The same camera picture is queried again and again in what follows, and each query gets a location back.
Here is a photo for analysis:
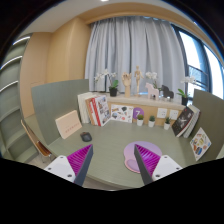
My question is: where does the colourful illustrated book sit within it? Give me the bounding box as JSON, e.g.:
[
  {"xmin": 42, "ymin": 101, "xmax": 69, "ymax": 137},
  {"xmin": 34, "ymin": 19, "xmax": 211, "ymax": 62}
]
[{"xmin": 190, "ymin": 128, "xmax": 211, "ymax": 161}]

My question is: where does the white orchid middle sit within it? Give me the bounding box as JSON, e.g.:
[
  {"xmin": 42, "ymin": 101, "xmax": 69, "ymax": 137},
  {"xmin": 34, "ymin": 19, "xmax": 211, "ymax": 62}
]
[{"xmin": 146, "ymin": 72, "xmax": 161, "ymax": 90}]

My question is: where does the white orchid black pot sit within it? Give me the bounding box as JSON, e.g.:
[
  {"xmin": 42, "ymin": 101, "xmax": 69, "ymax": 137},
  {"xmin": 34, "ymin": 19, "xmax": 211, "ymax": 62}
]
[
  {"xmin": 177, "ymin": 76, "xmax": 196, "ymax": 106},
  {"xmin": 94, "ymin": 69, "xmax": 119, "ymax": 97}
]

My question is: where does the wooden chair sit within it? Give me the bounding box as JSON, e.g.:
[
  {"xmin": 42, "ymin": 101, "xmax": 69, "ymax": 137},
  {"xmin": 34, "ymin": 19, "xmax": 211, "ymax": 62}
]
[{"xmin": 21, "ymin": 121, "xmax": 52, "ymax": 162}]

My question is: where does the purple mouse pad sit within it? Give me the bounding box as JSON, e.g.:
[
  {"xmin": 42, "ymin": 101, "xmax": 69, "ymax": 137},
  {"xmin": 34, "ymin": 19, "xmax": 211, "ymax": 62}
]
[{"xmin": 124, "ymin": 141, "xmax": 162, "ymax": 173}]

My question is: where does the small potted succulent left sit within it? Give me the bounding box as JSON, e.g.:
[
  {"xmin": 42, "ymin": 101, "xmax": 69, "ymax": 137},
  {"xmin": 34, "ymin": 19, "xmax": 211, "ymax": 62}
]
[{"xmin": 137, "ymin": 114, "xmax": 144, "ymax": 126}]

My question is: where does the white horse figurine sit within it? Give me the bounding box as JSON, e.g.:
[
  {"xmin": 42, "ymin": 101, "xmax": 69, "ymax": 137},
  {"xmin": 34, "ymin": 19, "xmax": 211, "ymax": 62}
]
[{"xmin": 145, "ymin": 83, "xmax": 159, "ymax": 100}]

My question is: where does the green shelving unit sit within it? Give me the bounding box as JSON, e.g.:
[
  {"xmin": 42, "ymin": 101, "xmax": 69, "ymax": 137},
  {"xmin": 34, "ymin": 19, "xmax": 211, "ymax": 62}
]
[{"xmin": 0, "ymin": 34, "xmax": 37, "ymax": 162}]

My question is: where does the small potted succulent middle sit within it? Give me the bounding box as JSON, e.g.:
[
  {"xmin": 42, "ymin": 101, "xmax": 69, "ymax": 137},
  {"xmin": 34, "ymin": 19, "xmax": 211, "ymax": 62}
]
[{"xmin": 148, "ymin": 115, "xmax": 155, "ymax": 127}]

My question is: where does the small potted succulent right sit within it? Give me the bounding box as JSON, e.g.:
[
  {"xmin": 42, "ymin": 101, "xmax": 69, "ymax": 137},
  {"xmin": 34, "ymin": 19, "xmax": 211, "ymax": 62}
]
[{"xmin": 164, "ymin": 117, "xmax": 171, "ymax": 130}]

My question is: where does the black horse figurine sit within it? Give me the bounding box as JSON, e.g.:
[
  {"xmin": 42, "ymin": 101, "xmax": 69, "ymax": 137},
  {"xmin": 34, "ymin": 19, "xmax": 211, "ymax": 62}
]
[{"xmin": 161, "ymin": 85, "xmax": 174, "ymax": 99}]

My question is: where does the small potted succulent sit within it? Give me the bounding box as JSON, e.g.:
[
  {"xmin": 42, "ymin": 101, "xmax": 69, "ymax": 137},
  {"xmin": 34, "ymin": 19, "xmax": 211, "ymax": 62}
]
[
  {"xmin": 148, "ymin": 115, "xmax": 155, "ymax": 127},
  {"xmin": 137, "ymin": 114, "xmax": 144, "ymax": 126},
  {"xmin": 164, "ymin": 117, "xmax": 171, "ymax": 130}
]

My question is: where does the black cover book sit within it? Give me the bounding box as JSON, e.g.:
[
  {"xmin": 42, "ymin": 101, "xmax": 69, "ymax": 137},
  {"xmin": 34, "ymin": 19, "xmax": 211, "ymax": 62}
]
[{"xmin": 172, "ymin": 107, "xmax": 194, "ymax": 137}]

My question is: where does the white illustrated card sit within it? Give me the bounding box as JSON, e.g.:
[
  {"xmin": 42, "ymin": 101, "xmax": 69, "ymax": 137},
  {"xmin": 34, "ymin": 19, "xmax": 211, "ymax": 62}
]
[{"xmin": 111, "ymin": 104, "xmax": 133, "ymax": 123}]

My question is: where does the wooden raised shelf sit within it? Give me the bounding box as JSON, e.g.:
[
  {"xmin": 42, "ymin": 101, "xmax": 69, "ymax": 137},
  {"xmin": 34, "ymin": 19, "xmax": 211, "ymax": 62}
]
[{"xmin": 105, "ymin": 93, "xmax": 184, "ymax": 126}]

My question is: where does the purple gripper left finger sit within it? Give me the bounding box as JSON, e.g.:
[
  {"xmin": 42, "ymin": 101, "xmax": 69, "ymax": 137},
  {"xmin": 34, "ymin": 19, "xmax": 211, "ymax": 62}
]
[{"xmin": 43, "ymin": 143, "xmax": 94, "ymax": 187}]

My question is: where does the white wall socket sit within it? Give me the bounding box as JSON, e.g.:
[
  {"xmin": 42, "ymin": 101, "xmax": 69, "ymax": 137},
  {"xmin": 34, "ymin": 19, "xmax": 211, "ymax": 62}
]
[{"xmin": 157, "ymin": 108, "xmax": 167, "ymax": 118}]

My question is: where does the grey curtain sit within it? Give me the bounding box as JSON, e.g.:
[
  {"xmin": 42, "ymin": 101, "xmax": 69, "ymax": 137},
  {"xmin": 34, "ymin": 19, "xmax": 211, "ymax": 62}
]
[{"xmin": 85, "ymin": 16, "xmax": 185, "ymax": 92}]

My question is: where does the beige card sign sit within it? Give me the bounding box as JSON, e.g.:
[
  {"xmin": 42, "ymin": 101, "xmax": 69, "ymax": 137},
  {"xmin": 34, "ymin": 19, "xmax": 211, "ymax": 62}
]
[{"xmin": 55, "ymin": 110, "xmax": 82, "ymax": 139}]

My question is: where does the white orchid black pot left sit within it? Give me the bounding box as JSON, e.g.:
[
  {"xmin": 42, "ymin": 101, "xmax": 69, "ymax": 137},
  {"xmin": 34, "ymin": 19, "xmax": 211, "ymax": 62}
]
[{"xmin": 94, "ymin": 69, "xmax": 119, "ymax": 97}]

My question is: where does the white books stack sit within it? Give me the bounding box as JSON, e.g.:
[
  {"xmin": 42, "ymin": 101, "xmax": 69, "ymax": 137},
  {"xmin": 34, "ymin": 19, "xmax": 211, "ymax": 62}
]
[{"xmin": 78, "ymin": 92, "xmax": 95, "ymax": 124}]

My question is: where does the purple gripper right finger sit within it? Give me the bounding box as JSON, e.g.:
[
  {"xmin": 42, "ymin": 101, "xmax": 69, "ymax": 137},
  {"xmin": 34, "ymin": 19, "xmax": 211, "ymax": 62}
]
[{"xmin": 133, "ymin": 143, "xmax": 183, "ymax": 186}]

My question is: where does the wooden hand model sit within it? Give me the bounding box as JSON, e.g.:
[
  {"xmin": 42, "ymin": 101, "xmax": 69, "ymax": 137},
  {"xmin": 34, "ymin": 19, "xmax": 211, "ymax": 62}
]
[{"xmin": 122, "ymin": 72, "xmax": 131, "ymax": 98}]

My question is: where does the black computer mouse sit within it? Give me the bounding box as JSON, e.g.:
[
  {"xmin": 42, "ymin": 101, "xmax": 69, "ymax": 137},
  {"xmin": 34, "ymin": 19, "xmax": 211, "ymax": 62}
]
[{"xmin": 80, "ymin": 132, "xmax": 92, "ymax": 142}]

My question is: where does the white orchid black pot right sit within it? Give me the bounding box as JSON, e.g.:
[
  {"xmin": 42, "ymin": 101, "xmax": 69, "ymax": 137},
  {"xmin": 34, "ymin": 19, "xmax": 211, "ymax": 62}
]
[{"xmin": 177, "ymin": 76, "xmax": 196, "ymax": 106}]

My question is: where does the red cover book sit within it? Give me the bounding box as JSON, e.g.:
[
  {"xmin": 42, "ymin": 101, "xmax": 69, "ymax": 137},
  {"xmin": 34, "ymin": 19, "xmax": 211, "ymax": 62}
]
[{"xmin": 91, "ymin": 95, "xmax": 110, "ymax": 126}]

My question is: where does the wooden mannequin figure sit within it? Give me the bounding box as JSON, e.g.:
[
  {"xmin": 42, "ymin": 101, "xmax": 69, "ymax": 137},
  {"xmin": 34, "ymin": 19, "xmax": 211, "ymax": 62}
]
[{"xmin": 134, "ymin": 66, "xmax": 144, "ymax": 95}]

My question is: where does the green partition panel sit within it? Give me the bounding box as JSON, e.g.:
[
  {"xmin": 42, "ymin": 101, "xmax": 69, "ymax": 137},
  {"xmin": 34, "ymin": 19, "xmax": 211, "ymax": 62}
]
[
  {"xmin": 31, "ymin": 79, "xmax": 89, "ymax": 144},
  {"xmin": 186, "ymin": 88, "xmax": 224, "ymax": 164}
]

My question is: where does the green partition panel right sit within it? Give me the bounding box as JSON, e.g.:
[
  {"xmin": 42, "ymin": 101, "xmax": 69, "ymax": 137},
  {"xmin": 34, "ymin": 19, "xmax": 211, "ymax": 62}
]
[{"xmin": 186, "ymin": 88, "xmax": 224, "ymax": 164}]

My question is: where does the purple round number sign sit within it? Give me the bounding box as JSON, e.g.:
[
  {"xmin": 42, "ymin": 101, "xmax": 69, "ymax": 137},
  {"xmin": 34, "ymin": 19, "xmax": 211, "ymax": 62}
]
[{"xmin": 133, "ymin": 107, "xmax": 144, "ymax": 119}]

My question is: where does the green partition panel left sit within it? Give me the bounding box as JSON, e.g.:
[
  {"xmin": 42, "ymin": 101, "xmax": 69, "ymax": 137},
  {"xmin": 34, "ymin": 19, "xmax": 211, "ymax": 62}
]
[{"xmin": 31, "ymin": 79, "xmax": 89, "ymax": 144}]

